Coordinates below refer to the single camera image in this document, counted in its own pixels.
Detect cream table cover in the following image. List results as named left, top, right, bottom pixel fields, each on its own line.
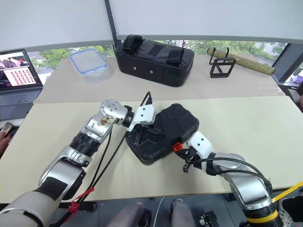
left=0, top=96, right=303, bottom=204

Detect black plastic tool case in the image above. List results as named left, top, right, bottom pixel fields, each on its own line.
left=125, top=103, right=200, bottom=166

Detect dark smartphone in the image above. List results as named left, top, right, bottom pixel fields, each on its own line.
left=1, top=122, right=19, bottom=138

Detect black wire rack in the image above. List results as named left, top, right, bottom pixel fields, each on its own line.
left=209, top=47, right=237, bottom=79

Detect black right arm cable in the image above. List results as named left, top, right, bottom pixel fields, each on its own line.
left=187, top=156, right=273, bottom=190

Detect white roller blind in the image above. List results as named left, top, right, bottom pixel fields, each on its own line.
left=109, top=0, right=303, bottom=44
left=0, top=0, right=114, bottom=52

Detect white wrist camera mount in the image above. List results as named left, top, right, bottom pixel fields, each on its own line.
left=127, top=105, right=156, bottom=132
left=186, top=131, right=214, bottom=158

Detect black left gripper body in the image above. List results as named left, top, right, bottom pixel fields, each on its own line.
left=134, top=121, right=155, bottom=133

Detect olive rolled mat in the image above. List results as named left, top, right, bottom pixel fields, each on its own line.
left=207, top=46, right=275, bottom=76

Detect yellow strap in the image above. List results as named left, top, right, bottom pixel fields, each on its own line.
left=271, top=181, right=303, bottom=204

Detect red cable tie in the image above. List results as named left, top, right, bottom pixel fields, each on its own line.
left=67, top=186, right=95, bottom=215

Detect beige table cover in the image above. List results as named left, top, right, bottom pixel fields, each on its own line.
left=32, top=54, right=286, bottom=105

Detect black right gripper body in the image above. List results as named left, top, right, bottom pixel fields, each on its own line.
left=178, top=148, right=202, bottom=167

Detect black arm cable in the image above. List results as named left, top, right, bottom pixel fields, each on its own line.
left=54, top=91, right=152, bottom=227
left=187, top=156, right=273, bottom=190
left=61, top=125, right=114, bottom=227

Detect black fabric carry bag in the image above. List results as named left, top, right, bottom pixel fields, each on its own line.
left=114, top=34, right=195, bottom=87

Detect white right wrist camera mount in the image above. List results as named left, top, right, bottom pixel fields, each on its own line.
left=186, top=131, right=214, bottom=158

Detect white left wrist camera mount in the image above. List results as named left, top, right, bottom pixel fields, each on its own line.
left=127, top=105, right=156, bottom=132

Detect grey rounded shape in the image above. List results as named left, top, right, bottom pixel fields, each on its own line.
left=170, top=198, right=197, bottom=227
left=106, top=202, right=146, bottom=227

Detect clear container blue rimmed lid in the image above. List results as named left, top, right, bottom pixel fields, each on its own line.
left=69, top=48, right=111, bottom=86

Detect grey laptop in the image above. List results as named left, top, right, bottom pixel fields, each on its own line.
left=0, top=49, right=44, bottom=121

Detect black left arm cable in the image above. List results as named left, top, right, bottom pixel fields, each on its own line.
left=54, top=91, right=152, bottom=227
left=61, top=125, right=114, bottom=227

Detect bystander bare hand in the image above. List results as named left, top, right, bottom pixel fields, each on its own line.
left=0, top=129, right=12, bottom=158

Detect dark window frame post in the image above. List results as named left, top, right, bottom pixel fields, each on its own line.
left=104, top=0, right=123, bottom=52

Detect black device white knobs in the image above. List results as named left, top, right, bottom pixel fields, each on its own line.
left=200, top=211, right=221, bottom=227

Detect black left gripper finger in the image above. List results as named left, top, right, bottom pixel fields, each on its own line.
left=134, top=129, right=144, bottom=145
left=146, top=126, right=167, bottom=137

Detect white thin cable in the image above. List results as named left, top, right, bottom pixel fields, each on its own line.
left=153, top=196, right=164, bottom=227

